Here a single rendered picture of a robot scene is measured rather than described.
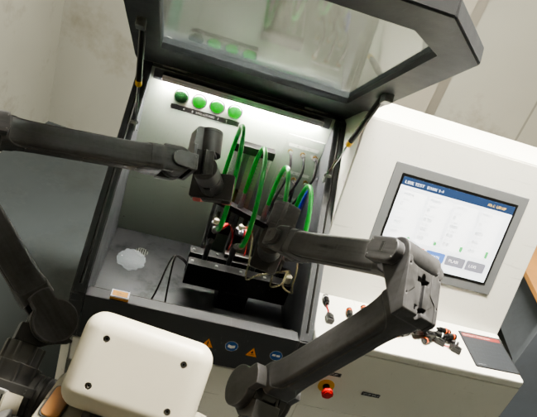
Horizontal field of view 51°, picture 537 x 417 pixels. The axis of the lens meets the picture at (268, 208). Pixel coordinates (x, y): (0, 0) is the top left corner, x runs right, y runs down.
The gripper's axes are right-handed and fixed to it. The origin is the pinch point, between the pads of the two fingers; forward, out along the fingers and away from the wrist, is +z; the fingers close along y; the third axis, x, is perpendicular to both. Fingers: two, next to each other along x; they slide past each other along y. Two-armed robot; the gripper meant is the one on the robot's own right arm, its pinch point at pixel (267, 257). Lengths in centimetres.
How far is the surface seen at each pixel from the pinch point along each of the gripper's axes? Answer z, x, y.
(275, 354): 29.1, -11.8, -20.4
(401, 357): 30, -48, -7
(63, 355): 30, 46, -43
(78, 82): 244, 190, 120
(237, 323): 23.1, 1.7, -16.4
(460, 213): 28, -51, 42
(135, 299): 17.4, 30.6, -21.5
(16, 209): 184, 155, 8
